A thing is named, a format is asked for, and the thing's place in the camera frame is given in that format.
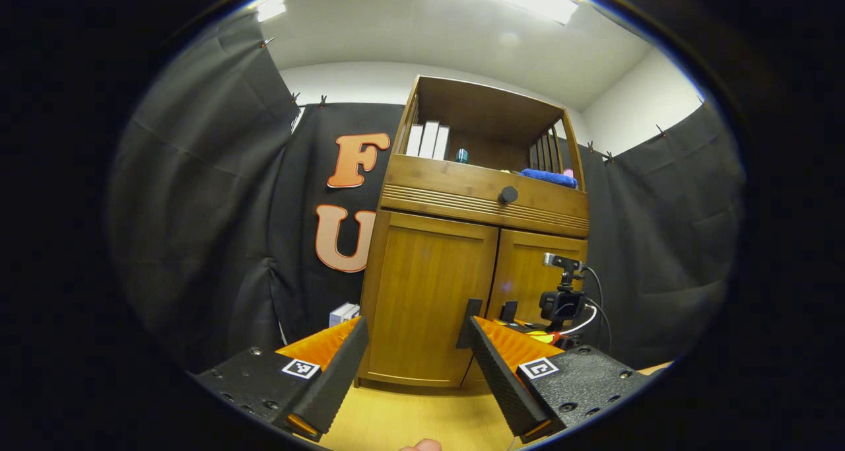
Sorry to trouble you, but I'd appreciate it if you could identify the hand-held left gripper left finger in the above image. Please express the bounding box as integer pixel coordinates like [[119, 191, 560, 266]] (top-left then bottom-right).
[[187, 316, 370, 442]]

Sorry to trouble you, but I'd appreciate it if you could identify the wooden cabinet drawer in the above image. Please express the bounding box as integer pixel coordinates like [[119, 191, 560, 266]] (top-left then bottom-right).
[[380, 154, 590, 238]]

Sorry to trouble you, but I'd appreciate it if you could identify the blue towel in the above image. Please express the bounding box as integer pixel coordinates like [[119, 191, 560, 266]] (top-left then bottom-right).
[[520, 168, 578, 190]]

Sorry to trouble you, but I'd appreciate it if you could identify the black backdrop cloth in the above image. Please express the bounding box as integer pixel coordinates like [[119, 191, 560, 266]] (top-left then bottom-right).
[[106, 12, 747, 372]]

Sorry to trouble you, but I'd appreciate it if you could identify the small white box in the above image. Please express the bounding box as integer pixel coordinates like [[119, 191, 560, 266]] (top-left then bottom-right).
[[329, 302, 360, 328]]

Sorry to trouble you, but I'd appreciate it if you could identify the black left door handle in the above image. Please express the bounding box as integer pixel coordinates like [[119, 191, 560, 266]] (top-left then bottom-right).
[[457, 298, 483, 350]]

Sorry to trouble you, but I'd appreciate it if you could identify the wooden cabinet door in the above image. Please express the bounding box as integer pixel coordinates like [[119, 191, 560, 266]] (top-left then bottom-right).
[[462, 228, 588, 387], [360, 210, 500, 388]]

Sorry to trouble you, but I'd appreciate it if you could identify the black cable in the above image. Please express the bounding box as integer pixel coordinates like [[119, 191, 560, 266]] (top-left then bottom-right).
[[581, 265, 613, 356]]

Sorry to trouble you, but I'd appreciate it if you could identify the wooden double-door shoe cabinet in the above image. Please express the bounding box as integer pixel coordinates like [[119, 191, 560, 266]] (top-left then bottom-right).
[[356, 75, 590, 389]]

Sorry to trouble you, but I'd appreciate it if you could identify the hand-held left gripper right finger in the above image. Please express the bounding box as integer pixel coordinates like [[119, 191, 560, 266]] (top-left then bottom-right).
[[466, 316, 651, 445]]

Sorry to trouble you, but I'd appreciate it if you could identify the white cable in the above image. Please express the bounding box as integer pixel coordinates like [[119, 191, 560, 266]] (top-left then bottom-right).
[[555, 304, 599, 337]]

